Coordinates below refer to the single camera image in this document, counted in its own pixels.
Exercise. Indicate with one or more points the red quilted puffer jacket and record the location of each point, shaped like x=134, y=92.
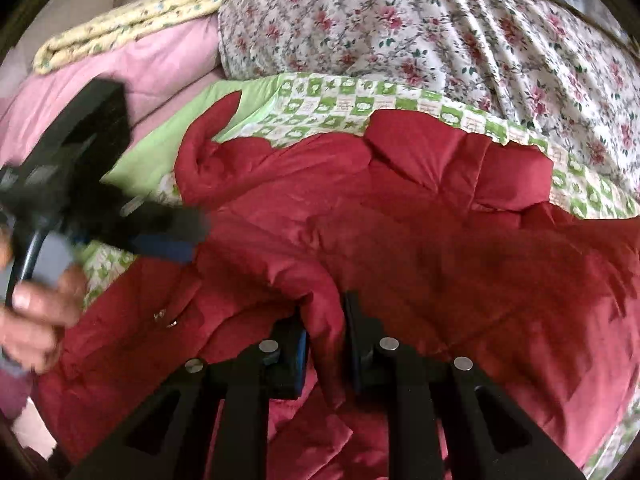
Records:
x=447, y=237

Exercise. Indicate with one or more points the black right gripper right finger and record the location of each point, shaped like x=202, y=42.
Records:
x=375, y=362

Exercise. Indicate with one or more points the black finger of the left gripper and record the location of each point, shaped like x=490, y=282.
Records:
x=140, y=221

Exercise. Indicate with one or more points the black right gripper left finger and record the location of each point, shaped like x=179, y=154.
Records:
x=279, y=361

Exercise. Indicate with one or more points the yellow floral blanket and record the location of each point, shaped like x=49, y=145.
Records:
x=112, y=30

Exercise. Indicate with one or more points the person's left hand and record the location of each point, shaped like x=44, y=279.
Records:
x=33, y=325

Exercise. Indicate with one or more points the floral rose print quilt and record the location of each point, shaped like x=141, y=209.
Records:
x=532, y=62

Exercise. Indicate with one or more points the green white patterned blanket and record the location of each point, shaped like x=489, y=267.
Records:
x=292, y=107

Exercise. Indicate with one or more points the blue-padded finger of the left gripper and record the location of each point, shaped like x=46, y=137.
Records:
x=163, y=248

